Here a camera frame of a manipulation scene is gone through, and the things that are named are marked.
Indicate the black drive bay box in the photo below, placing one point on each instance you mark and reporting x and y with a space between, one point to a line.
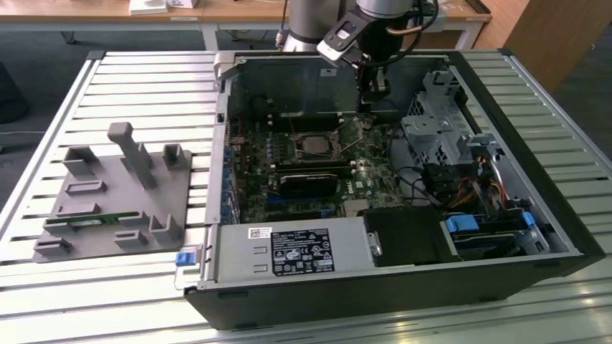
407 236

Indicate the grey parts rack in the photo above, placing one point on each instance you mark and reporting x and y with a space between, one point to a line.
124 202

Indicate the silver power supply unit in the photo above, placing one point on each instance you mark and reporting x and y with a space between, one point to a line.
234 251

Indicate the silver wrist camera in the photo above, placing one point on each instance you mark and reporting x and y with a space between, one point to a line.
342 36

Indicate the green Dell motherboard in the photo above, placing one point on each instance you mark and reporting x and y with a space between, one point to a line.
378 168

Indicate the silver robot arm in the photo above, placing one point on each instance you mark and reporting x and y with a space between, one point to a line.
311 25

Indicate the black graphics card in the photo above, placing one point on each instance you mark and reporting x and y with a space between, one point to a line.
308 186

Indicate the wooden desk with white frame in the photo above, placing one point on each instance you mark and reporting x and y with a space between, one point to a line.
72 17
248 16

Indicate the black PC case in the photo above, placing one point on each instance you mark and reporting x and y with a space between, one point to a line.
335 304

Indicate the small white and dark box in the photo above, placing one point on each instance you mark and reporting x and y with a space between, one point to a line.
184 4

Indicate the green RAM stick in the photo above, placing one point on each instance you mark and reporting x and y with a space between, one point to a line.
311 171
119 216

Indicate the white case wall label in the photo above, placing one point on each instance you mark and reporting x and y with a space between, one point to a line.
328 70

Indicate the black power connector block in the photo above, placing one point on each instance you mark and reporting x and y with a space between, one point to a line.
440 179

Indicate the silver CPU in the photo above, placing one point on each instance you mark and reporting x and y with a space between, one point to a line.
315 144

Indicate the silver finned heatsink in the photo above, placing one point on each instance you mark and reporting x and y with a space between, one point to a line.
359 208

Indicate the wooden cabinet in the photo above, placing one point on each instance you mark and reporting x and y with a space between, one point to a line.
559 39

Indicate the silver perforated drive cage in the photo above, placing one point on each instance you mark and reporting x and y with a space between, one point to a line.
430 136

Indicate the blue plastic latch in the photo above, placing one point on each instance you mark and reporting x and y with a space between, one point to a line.
528 220
187 258

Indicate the hard disk in blue carrier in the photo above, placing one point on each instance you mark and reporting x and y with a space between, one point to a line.
462 224

